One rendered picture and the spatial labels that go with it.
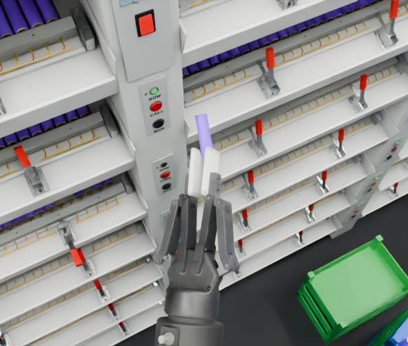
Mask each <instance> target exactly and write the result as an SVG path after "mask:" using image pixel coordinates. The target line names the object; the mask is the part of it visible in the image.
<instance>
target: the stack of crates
mask: <svg viewBox="0 0 408 346"><path fill-rule="evenodd" d="M382 240H383V238H382V237H381V235H378V236H376V237H375V238H374V239H373V240H371V241H369V242H367V243H365V244H364V245H362V246H360V247H358V248H356V249H355V250H353V251H351V252H349V253H347V254H345V255H343V256H341V257H339V258H337V259H335V260H333V261H332V262H330V263H328V264H326V265H324V266H323V267H321V268H319V269H317V270H315V271H311V272H309V273H307V275H306V277H305V278H304V280H303V282H302V284H301V285H300V287H299V289H298V291H297V293H296V297H297V298H298V300H299V302H300V303H301V305H302V307H303V308H304V310H305V311H306V313H307V314H308V316H309V318H310V319H311V321H312V322H313V324H314V326H315V327H316V329H317V331H318V332H319V333H320V336H321V337H322V338H323V340H324V342H325V343H326V344H328V343H330V342H332V341H333V340H335V339H336V338H339V337H340V336H342V335H344V334H345V333H347V332H349V331H350V330H353V329H354V328H356V327H358V326H359V325H361V324H362V323H365V322H366V321H368V320H370V319H371V318H373V317H375V316H376V315H378V314H380V313H382V312H384V311H385V310H387V309H388V308H390V307H392V306H393V305H395V304H396V303H398V302H399V301H400V300H401V299H402V298H403V297H404V296H406V295H407V294H408V276H407V275H406V274H405V273H404V271H403V270H402V268H401V267H400V266H399V265H398V263H397V262H396V260H395V259H394V258H393V257H392V256H391V254H390V253H389V251H388V250H387V249H386V248H385V246H384V245H383V243H382Z"/></svg>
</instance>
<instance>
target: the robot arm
mask: <svg viewBox="0 0 408 346"><path fill-rule="evenodd" d="M219 155H220V152H219V151H217V150H215V149H213V148H211V147H206V150H205V157H204V158H202V153H201V150H198V149H197V148H192V149H191V160H190V169H189V174H187V175H186V176H185V184H184V193H183V194H180V195H179V199H173V200H172V202H171V206H170V210H169V215H168V219H167V224H166V227H165V232H164V236H163V241H162V244H161V248H160V250H159V252H158V254H157V256H156V258H155V260H154V262H155V264H157V265H162V266H163V267H164V268H165V269H166V270H168V271H167V275H168V278H169V286H168V288H167V289H166V295H165V308H164V311H165V314H168V316H162V317H159V318H158V319H157V321H156V334H155V341H154V346H222V342H223V333H224V325H223V324H222V323H220V322H218V321H214V320H213V319H216V318H217V316H218V314H219V297H220V293H219V285H220V283H221V282H222V279H223V276H224V275H226V274H228V273H229V272H231V271H238V270H239V268H240V265H239V263H238V260H237V257H236V255H235V243H234V232H233V221H232V204H231V202H229V201H227V200H224V199H223V198H221V196H220V189H221V174H218V168H219ZM202 195H203V196H205V197H206V198H205V202H204V210H203V215H202V223H201V229H200V237H199V241H198V243H197V198H202ZM216 234H217V240H218V251H219V258H220V259H219V260H218V263H219V265H218V263H217V261H216V259H215V251H216V246H215V239H216ZM179 240H180V242H179ZM205 249H206V250H205ZM177 250H178V256H177V258H175V257H174V256H175V254H176V251H177Z"/></svg>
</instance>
